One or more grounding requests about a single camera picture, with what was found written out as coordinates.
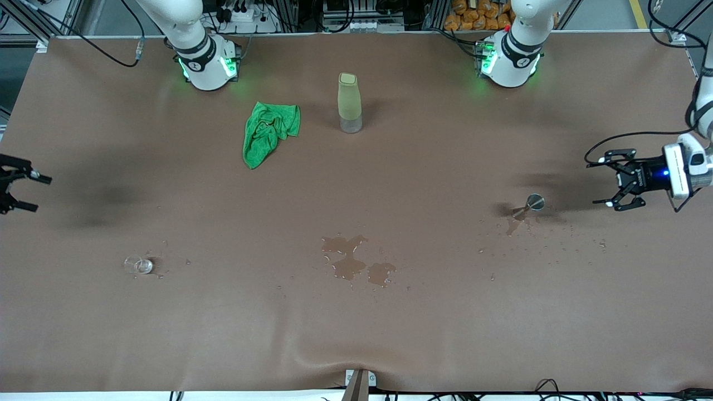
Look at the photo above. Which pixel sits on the orange snack bags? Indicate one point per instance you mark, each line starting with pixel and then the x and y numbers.
pixel 473 16

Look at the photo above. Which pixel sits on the brown table mat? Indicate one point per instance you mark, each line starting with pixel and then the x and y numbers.
pixel 356 323

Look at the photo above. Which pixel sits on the white power strip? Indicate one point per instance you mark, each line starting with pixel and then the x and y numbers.
pixel 245 16

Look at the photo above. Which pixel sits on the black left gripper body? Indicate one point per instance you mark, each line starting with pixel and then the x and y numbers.
pixel 646 176

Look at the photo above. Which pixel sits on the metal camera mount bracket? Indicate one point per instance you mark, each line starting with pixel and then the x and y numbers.
pixel 359 387

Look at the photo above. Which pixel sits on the olive green bottle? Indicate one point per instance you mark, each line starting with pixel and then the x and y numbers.
pixel 350 103

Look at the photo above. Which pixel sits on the grey electronics rack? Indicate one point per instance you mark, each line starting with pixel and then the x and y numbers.
pixel 362 25

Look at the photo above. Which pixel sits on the large brown liquid puddle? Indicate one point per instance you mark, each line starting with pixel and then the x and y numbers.
pixel 348 267

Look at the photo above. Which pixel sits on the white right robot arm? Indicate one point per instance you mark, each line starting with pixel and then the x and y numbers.
pixel 206 67

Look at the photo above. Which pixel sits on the clear glass measuring cup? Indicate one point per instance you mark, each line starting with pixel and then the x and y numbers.
pixel 139 264

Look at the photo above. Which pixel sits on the green cloth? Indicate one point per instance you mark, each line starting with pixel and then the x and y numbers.
pixel 267 131

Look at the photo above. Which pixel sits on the small metal shaker cup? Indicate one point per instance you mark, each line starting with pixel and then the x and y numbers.
pixel 535 202

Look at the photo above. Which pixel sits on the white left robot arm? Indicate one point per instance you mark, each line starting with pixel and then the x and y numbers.
pixel 509 69

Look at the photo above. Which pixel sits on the small brown liquid puddle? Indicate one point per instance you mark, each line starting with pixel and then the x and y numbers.
pixel 513 226

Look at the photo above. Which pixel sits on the aluminium frame post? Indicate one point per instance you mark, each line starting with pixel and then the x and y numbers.
pixel 55 22
pixel 677 34

